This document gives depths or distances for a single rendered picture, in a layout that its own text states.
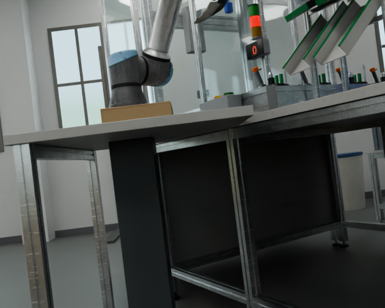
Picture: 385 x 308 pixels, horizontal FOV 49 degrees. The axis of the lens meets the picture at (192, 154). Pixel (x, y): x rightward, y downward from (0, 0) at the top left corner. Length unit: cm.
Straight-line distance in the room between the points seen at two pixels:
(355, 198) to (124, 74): 351
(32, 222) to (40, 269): 13
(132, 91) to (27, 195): 57
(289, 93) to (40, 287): 107
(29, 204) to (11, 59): 420
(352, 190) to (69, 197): 323
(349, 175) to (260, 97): 316
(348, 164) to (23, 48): 384
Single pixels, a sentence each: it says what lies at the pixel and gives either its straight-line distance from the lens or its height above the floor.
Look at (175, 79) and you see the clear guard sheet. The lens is 311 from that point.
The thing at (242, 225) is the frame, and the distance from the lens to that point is 165.
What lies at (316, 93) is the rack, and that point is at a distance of 168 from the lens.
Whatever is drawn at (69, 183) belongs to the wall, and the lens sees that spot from 532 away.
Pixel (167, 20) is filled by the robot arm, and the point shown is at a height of 127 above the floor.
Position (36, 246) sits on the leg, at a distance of 129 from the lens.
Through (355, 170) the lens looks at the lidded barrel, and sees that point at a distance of 470.
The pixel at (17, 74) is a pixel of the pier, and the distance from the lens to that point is 534.
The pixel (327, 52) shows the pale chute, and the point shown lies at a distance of 153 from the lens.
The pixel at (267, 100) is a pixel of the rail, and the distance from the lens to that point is 156.
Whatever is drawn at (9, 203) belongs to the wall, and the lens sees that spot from 558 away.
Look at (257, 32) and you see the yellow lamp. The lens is 207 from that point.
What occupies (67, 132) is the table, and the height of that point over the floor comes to 85.
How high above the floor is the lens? 73
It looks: 1 degrees up
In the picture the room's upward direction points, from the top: 7 degrees counter-clockwise
